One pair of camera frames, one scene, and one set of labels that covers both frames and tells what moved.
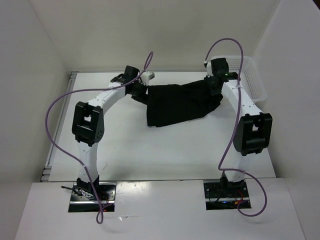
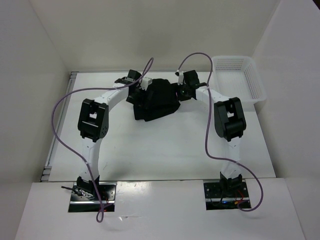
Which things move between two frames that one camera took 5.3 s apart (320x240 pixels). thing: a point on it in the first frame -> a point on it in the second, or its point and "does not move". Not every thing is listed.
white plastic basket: x=251 y=80 does not move
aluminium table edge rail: x=46 y=171 does not move
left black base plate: x=106 y=193 does not move
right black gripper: x=212 y=91 -> x=180 y=98
